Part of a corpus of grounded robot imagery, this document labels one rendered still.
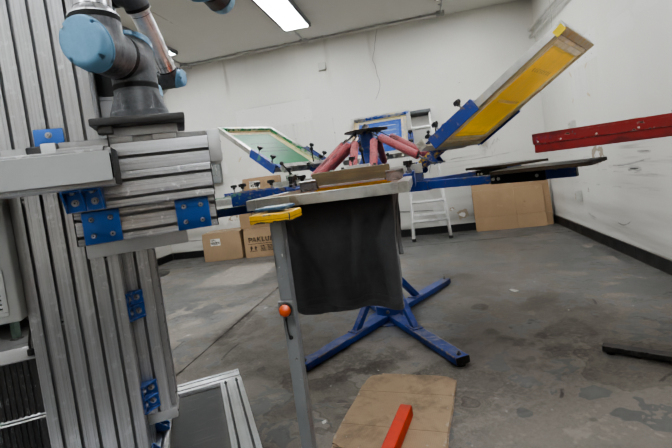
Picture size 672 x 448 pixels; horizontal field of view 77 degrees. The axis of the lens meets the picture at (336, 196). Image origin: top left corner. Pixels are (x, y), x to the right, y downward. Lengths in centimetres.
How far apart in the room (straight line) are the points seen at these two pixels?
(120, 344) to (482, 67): 564
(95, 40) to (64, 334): 84
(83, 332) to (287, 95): 542
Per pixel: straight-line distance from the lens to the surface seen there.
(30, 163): 114
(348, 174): 204
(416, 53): 633
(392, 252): 155
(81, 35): 118
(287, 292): 136
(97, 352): 150
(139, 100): 125
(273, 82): 664
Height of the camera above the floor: 104
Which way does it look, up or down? 3 degrees down
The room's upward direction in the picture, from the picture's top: 8 degrees counter-clockwise
